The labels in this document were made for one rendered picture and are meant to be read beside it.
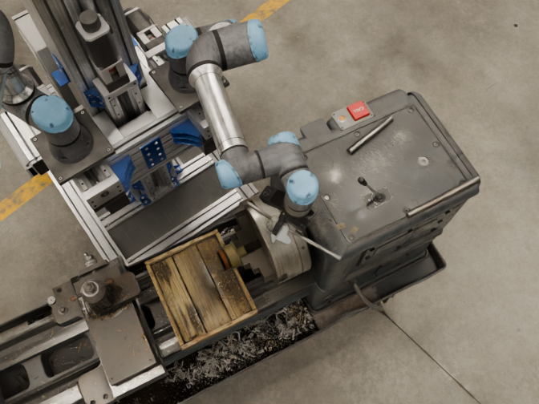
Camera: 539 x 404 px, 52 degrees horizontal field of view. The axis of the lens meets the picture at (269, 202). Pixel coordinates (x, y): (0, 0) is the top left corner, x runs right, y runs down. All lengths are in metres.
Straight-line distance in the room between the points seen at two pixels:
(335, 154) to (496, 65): 2.21
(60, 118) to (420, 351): 2.07
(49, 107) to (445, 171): 1.30
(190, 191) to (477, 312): 1.65
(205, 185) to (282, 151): 1.65
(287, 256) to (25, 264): 1.84
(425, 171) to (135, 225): 1.60
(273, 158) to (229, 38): 0.39
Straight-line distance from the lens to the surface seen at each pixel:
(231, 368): 2.32
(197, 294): 2.09
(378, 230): 1.79
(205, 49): 1.56
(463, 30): 4.04
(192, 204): 2.95
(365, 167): 1.87
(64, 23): 1.90
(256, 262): 1.87
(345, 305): 2.44
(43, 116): 1.91
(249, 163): 1.35
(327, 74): 3.62
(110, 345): 2.02
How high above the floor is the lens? 2.90
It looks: 67 degrees down
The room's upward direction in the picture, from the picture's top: 1 degrees clockwise
